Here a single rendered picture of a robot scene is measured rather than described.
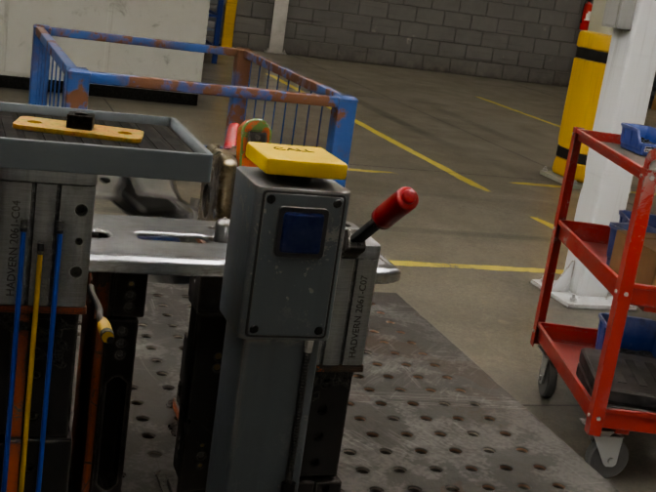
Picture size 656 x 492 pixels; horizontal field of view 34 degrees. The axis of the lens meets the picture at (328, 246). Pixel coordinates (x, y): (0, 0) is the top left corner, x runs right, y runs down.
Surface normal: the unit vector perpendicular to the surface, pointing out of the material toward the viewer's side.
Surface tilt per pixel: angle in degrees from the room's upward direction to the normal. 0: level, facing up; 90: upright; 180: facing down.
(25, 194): 90
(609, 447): 90
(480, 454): 0
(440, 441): 0
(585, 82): 90
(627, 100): 90
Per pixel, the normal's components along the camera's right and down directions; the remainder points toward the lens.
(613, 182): 0.30, 0.28
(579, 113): -0.93, -0.04
